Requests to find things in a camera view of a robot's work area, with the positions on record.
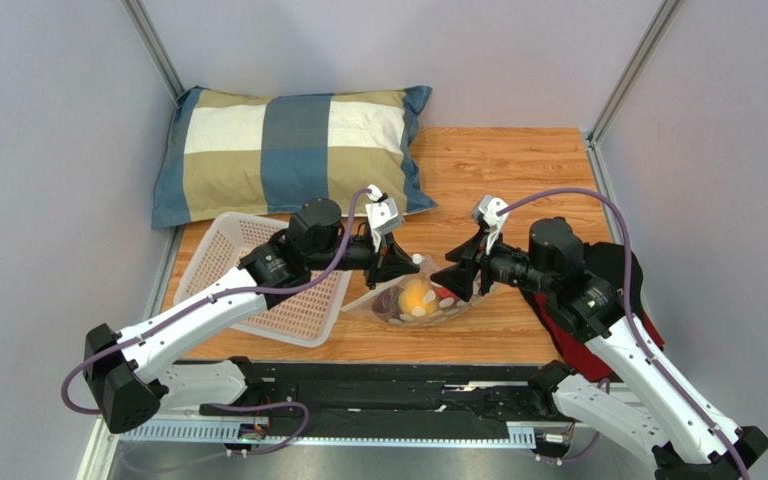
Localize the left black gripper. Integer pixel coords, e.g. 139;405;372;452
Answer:
307;230;419;291

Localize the fake orange fruit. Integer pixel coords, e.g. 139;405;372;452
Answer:
399;279;439;318

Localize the clear zip top bag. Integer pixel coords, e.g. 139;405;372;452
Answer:
340;254;484;327

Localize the fake red strawberry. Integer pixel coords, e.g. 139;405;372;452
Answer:
434;285;460;301

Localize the fake purple plum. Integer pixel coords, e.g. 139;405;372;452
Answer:
371;288;401;320

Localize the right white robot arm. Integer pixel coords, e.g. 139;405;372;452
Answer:
431;217;768;479

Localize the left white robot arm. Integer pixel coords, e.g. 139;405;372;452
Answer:
60;186;419;434

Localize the white perforated plastic basket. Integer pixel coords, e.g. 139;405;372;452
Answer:
173;212;352;348

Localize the black embroidered cap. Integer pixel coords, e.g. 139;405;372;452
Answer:
584;242;651;328

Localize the blue beige checked pillow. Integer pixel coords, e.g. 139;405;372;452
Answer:
151;85;436;230

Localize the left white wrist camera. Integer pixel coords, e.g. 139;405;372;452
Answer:
365;184;405;253

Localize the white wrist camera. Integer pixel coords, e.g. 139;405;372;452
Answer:
365;184;405;253
471;194;508;254

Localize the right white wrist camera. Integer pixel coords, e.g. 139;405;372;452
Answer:
471;194;508;254

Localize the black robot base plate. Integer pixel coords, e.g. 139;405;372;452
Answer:
137;359;665;441

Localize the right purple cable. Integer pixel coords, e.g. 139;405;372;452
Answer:
497;187;755;480

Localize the purple cable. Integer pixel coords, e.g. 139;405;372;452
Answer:
497;187;755;480
59;188;375;457

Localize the white slotted cable duct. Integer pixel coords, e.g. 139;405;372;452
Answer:
119;419;537;450

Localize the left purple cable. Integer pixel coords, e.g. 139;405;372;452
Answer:
59;188;375;457

